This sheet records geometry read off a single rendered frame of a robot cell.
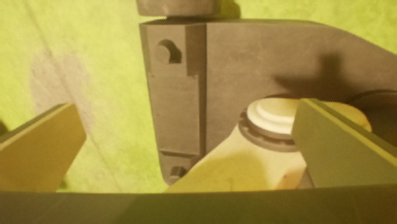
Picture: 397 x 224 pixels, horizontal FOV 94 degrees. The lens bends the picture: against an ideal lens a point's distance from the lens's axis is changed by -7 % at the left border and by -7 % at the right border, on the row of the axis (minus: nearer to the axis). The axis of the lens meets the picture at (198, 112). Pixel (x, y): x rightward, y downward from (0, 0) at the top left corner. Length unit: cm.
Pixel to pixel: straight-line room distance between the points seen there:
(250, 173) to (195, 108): 25
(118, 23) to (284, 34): 50
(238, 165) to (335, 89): 31
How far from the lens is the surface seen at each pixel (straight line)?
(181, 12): 44
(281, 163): 33
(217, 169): 30
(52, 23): 89
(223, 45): 45
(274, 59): 47
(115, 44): 74
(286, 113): 36
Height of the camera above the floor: 61
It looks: 58 degrees down
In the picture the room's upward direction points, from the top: 159 degrees counter-clockwise
